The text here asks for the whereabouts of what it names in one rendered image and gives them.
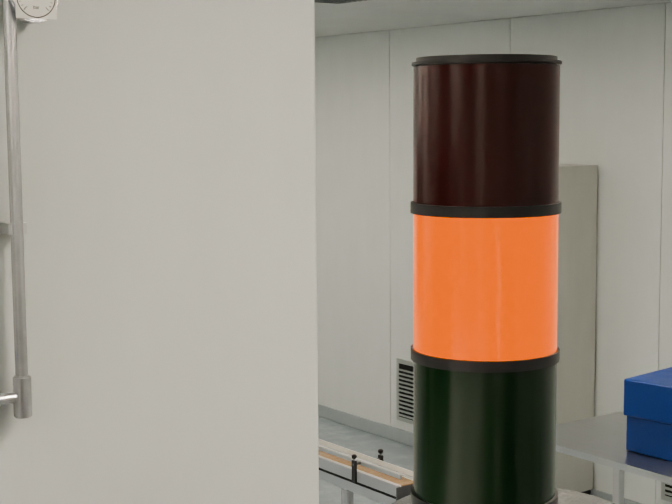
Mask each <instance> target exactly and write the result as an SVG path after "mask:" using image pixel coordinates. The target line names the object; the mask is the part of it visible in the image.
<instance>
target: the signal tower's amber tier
mask: <svg viewBox="0 0 672 504"><path fill-rule="evenodd" d="M558 217H559V214H558V215H552V216H542V217H526V218H449V217H432V216H422V215H415V214H413V348H414V350H415V351H417V352H419V353H422V354H425V355H429V356H433V357H438V358H445V359H454V360H466V361H515V360H527V359H534V358H540V357H544V356H548V355H551V354H553V353H555V352H556V350H557V303H558Z"/></svg>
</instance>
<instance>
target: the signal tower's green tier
mask: <svg viewBox="0 0 672 504"><path fill-rule="evenodd" d="M556 389H557V364H555V365H553V366H550V367H547V368H543V369H538V370H531V371H522V372H508V373H474V372H459V371H449V370H441V369H435V368H430V367H426V366H423V365H419V364H417V363H415V362H413V491H414V493H415V494H416V495H417V496H418V497H419V498H421V499H422V500H424V501H427V502H429V503H432V504H545V503H547V502H549V501H550V500H552V499H553V497H554V496H555V475H556Z"/></svg>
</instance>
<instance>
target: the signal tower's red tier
mask: <svg viewBox="0 0 672 504"><path fill-rule="evenodd" d="M559 131H560V65H554V64H523V63H492V64H447V65H427V66H416V67H413V202H414V203H417V204H424V205H437V206H463V207H510V206H536V205H548V204H555V203H558V202H559Z"/></svg>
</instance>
